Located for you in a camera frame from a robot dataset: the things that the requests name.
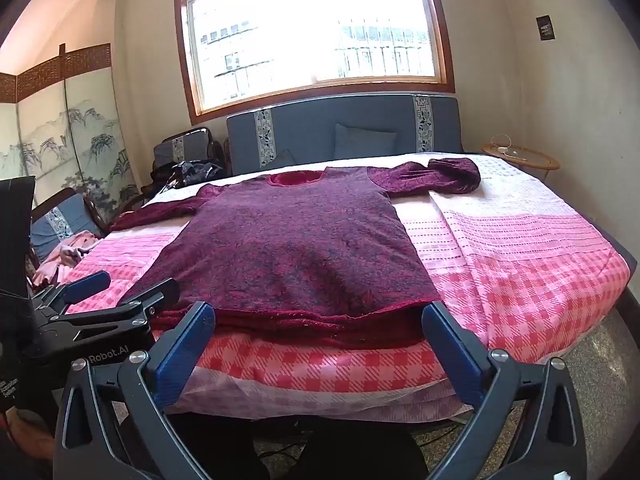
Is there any maroon patterned sweater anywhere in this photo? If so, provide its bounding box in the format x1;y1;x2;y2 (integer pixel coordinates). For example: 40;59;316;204
111;157;482;348

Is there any blue cushioned sofa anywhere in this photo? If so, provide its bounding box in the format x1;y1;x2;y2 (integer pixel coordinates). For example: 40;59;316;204
226;92;463;177

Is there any person's left hand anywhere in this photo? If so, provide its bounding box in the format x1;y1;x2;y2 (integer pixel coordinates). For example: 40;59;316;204
0;405;53;461

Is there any pink checked bed blanket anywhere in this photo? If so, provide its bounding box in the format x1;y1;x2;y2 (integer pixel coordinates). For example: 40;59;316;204
50;152;632;423

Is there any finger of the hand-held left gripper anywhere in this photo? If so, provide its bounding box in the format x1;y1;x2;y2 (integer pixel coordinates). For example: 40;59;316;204
32;270;112;313
47;278;180;332

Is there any white cable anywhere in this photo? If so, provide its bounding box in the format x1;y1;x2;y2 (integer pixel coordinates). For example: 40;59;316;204
490;134;531;161

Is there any dark wooden armchair blue cushion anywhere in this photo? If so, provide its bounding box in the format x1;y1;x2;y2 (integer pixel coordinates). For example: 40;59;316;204
150;126;226;186
30;187;108;271

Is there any painted folding screen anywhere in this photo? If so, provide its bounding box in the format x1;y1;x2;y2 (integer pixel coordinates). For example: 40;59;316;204
0;42;141;211

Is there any pink clothes pile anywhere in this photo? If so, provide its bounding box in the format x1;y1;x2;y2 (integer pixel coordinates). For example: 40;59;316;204
32;230;103;286

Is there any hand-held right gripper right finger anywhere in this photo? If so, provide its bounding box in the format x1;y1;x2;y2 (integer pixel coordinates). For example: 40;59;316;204
421;301;588;480

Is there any round wooden side table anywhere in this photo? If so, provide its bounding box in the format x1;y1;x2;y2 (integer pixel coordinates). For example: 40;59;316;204
481;142;561;181

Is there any wooden framed window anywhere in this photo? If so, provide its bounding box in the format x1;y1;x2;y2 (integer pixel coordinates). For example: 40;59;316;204
174;0;456;126

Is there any dark bag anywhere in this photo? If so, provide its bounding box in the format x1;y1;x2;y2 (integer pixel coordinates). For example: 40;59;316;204
170;160;223;188

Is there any large blue pillow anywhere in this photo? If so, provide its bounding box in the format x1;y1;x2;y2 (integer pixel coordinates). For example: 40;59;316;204
334;124;398;160

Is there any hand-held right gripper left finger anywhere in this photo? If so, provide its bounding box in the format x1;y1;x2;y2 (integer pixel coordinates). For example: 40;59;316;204
52;301;217;480

